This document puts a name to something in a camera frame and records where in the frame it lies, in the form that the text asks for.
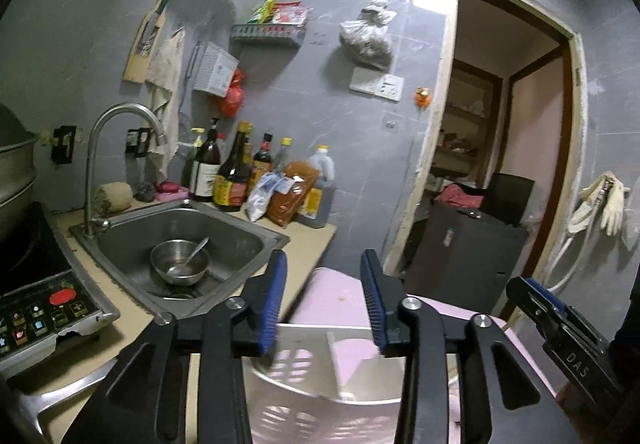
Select large oil jug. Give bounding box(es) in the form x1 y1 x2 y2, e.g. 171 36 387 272
295 145 335 229

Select white hose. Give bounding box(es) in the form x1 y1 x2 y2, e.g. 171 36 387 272
541 183 609 295

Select induction cooker control panel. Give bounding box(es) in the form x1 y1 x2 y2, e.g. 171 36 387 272
1 203 120 379

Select door frame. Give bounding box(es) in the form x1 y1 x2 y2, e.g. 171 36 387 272
383 0 588 282

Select chrome faucet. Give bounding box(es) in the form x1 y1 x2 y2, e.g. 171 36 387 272
81 102 170 240

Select stainless steel sink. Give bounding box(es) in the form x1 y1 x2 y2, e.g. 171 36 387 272
70 199 290 319

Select black monitor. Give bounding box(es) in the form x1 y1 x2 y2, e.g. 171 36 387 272
482 173 535 227

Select steel pot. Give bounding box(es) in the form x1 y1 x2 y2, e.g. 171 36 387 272
0 105 38 237

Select beige sponge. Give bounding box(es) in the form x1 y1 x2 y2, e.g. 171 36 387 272
93 182 134 217

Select brown sauce bottle yellow label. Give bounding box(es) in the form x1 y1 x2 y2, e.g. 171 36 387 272
214 120 252 211

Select clear bottle yellow cap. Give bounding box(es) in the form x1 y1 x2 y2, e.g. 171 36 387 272
271 138 292 172

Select soy sauce bottle red cap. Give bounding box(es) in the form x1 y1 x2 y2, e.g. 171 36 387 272
247 133 272 192

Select spoon in steel bowl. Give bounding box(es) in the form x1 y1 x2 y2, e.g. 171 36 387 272
167 237 209 276

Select white seasoning packet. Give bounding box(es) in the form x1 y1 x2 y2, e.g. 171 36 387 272
245 171 294 222

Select white hanging basket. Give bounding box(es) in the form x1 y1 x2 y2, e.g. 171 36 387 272
193 42 239 98

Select dark wine bottle white label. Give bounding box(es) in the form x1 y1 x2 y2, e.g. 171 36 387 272
190 117 221 203

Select pink floral table cloth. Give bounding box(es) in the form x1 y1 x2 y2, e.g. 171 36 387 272
290 265 557 444

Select black wall socket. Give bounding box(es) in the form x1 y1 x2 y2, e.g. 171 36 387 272
51 126 77 165

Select snack packets on shelf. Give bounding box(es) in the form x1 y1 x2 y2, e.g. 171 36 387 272
248 0 312 26

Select steel bowl in sink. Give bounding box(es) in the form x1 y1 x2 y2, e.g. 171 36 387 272
150 237 209 286

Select grey wall shelf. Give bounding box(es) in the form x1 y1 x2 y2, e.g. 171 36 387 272
230 23 307 48

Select wooden cutting board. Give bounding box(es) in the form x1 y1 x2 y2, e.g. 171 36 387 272
122 0 170 84

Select pink soap dish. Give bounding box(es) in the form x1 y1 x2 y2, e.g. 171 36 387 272
155 181 189 203

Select red plastic bag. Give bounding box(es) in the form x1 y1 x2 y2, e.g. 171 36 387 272
219 68 244 118

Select orange spice bag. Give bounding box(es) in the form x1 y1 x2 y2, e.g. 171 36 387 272
266 160 319 227

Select hanging plastic bag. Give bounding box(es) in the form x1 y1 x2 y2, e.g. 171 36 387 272
338 0 397 71

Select white wall socket panel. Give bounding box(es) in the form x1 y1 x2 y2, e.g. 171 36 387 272
349 67 405 102

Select hanging rubber gloves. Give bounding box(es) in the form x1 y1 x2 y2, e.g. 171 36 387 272
567 171 629 236

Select white plastic utensil holder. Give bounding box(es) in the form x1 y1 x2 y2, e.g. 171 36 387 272
243 324 405 443

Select orange wall hook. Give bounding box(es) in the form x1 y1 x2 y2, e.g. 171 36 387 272
413 87 432 110

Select hanging dish towel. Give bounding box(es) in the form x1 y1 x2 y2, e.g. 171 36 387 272
145 27 186 182

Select red cloth on cabinet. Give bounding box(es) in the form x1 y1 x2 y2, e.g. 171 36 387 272
434 183 484 209

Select black cabinet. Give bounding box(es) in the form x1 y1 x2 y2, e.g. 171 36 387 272
404 203 528 313

